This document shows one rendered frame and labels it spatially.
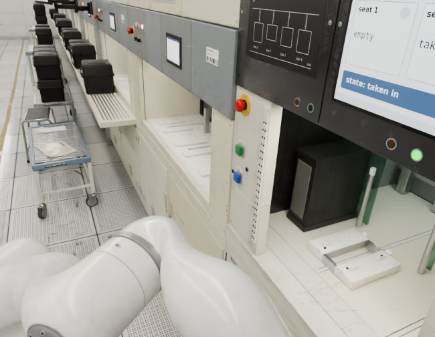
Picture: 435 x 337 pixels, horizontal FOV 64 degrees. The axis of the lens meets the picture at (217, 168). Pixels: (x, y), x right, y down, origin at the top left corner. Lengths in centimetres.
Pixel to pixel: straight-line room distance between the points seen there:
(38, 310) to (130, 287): 10
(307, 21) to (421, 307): 85
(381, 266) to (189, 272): 94
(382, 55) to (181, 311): 52
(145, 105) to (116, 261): 206
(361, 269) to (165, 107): 174
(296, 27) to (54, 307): 71
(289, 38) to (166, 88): 167
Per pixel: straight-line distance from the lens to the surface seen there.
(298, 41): 85
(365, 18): 71
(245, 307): 36
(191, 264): 38
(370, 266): 124
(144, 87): 243
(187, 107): 255
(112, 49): 388
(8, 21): 1418
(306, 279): 117
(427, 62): 63
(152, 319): 216
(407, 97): 65
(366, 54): 70
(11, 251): 81
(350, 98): 73
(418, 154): 64
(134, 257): 46
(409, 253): 142
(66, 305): 42
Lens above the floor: 165
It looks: 27 degrees down
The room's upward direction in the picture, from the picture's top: 2 degrees clockwise
